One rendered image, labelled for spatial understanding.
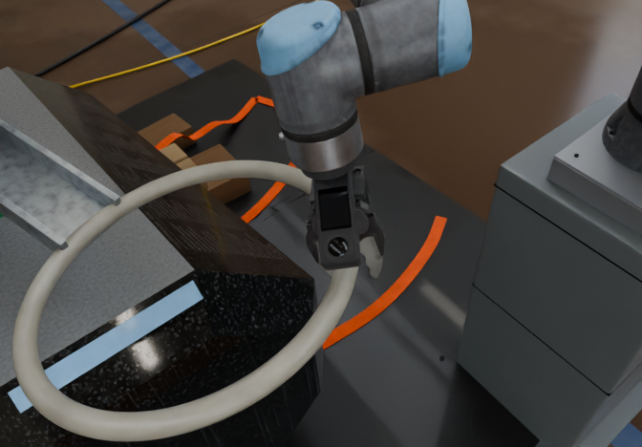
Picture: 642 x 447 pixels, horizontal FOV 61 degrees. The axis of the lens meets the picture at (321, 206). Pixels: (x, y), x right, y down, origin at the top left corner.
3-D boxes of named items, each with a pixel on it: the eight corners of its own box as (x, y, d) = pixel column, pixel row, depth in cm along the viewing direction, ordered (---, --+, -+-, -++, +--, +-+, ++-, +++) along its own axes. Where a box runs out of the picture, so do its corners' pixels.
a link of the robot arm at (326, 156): (357, 137, 58) (271, 149, 60) (365, 172, 61) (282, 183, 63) (358, 95, 65) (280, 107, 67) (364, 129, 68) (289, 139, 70)
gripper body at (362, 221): (373, 198, 76) (358, 125, 69) (374, 241, 70) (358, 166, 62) (319, 204, 78) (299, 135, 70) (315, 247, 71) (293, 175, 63)
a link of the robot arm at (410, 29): (445, -47, 59) (334, -17, 59) (485, 6, 51) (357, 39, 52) (445, 30, 66) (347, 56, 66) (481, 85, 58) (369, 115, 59)
